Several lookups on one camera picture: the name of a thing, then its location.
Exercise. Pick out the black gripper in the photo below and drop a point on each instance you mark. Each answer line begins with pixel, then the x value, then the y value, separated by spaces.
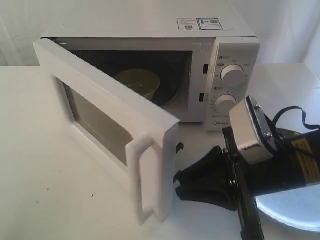
pixel 206 182

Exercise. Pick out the white printed warning label sticker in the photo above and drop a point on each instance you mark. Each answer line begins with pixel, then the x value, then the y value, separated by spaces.
pixel 199 24

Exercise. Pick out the upper white control knob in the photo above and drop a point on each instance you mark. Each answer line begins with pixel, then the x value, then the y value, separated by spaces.
pixel 233 75

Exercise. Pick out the white control knob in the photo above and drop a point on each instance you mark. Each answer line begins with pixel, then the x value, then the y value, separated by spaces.
pixel 225 103
pixel 233 75

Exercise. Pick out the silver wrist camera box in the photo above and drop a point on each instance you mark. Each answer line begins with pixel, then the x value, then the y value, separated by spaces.
pixel 252 133

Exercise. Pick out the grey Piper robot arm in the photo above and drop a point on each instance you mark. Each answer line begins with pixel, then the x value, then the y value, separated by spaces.
pixel 288 169

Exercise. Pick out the round metal tray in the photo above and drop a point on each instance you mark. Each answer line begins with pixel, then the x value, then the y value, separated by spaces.
pixel 299 209

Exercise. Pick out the lower white control knob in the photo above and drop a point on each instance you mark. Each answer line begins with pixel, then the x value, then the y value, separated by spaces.
pixel 225 103

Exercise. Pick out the white microwave oven body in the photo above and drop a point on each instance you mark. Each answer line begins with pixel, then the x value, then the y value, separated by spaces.
pixel 188 62

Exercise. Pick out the white microwave door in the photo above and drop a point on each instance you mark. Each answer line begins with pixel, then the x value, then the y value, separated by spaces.
pixel 130 136

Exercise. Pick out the green bowl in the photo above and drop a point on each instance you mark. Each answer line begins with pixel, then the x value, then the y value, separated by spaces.
pixel 142 81

